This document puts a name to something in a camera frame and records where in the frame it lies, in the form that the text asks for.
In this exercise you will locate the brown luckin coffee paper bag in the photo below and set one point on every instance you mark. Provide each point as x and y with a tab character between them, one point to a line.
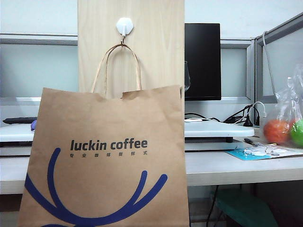
106	160

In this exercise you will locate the white adhesive hook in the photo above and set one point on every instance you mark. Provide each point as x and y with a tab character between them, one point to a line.
124	25

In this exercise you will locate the clear plastic bag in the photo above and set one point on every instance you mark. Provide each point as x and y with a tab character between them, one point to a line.
293	94

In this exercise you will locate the small white flat device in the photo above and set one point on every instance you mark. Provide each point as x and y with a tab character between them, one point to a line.
194	120

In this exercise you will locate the white flat tray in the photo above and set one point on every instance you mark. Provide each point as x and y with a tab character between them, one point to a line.
213	130

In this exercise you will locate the light wooden board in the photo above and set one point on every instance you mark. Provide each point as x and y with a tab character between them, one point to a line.
154	47

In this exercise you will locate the black computer monitor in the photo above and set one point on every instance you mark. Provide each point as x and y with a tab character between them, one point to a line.
203	61

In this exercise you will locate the blue blister card of hooks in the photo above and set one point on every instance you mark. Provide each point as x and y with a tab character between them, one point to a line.
239	154

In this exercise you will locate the grey partition with frosted panels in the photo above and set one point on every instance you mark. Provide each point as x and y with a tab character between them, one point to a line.
35	68

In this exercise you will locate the orange ball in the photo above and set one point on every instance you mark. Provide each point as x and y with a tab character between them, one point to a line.
275	131

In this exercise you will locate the green chair seat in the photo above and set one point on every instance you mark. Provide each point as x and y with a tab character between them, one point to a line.
243	208

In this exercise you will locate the black keyboard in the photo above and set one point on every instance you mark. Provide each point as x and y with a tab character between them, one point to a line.
19	120

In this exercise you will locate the white desk riser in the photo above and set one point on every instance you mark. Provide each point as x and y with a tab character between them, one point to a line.
14	133

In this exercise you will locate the grey office partition panel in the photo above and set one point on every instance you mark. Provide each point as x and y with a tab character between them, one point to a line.
277	47

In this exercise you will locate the green ball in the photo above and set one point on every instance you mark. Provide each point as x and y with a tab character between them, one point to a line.
297	134

